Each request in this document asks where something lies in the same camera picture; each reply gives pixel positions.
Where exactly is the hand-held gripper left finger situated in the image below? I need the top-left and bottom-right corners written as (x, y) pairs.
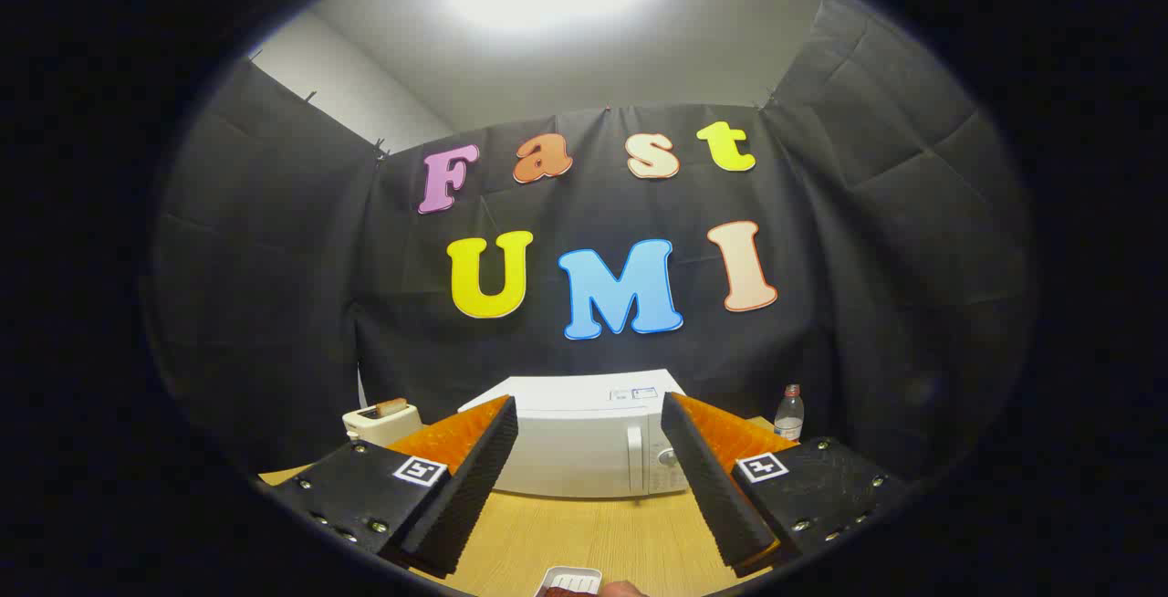
top-left (265, 394), bottom-right (519, 578)

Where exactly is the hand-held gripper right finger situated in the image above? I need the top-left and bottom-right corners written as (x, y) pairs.
top-left (661, 392), bottom-right (909, 578)

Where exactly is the white toaster oven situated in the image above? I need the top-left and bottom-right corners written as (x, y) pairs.
top-left (458, 369), bottom-right (694, 499)

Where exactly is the cream toaster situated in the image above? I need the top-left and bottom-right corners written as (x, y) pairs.
top-left (342, 403), bottom-right (422, 448)

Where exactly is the clear red label water bottle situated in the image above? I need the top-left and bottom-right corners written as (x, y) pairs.
top-left (774, 384), bottom-right (806, 443)

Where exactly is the white plastic tray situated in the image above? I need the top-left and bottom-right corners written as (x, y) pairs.
top-left (534, 566), bottom-right (603, 597)

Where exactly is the black backdrop cloth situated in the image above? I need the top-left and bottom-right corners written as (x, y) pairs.
top-left (146, 0), bottom-right (1037, 488)

